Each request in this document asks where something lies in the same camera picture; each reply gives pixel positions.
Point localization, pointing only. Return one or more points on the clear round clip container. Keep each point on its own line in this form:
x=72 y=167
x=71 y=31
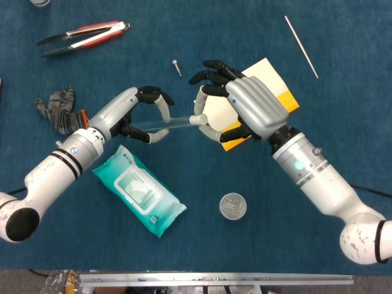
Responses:
x=232 y=206

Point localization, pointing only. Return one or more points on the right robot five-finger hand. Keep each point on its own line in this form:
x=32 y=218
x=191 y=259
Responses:
x=257 y=104

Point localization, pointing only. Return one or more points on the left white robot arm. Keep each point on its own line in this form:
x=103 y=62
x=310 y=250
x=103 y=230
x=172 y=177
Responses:
x=52 y=174

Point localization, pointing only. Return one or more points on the red steel kitchen tongs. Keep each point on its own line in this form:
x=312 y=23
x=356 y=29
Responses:
x=98 y=30

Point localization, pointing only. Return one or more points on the white orange Lexicon booklet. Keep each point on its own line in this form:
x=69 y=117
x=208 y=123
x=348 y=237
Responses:
x=266 y=70

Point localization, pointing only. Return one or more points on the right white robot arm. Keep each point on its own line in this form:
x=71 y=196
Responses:
x=321 y=183

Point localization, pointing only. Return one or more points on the blue table cloth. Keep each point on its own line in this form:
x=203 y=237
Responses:
x=275 y=239

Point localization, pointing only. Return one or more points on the aluminium rail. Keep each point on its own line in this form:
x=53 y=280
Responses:
x=214 y=278

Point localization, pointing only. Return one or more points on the crumpled clear plastic bag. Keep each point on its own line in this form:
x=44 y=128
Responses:
x=61 y=283

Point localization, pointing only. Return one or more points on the small metal bolt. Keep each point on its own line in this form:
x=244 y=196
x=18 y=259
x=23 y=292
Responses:
x=177 y=69

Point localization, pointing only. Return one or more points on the thin white rod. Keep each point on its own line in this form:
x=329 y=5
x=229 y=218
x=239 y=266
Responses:
x=301 y=47

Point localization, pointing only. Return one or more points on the grey knit work glove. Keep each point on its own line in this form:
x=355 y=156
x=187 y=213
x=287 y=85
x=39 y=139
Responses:
x=61 y=113

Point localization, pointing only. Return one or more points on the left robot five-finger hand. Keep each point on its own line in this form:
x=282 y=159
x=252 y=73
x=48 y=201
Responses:
x=113 y=113

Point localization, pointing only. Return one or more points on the small white cap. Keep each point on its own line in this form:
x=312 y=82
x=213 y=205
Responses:
x=199 y=119

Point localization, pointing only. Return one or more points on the clear glass test tube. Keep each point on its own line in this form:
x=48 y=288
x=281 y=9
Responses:
x=171 y=122

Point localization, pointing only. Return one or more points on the teal wet wipes pack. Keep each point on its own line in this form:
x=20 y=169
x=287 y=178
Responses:
x=144 y=190

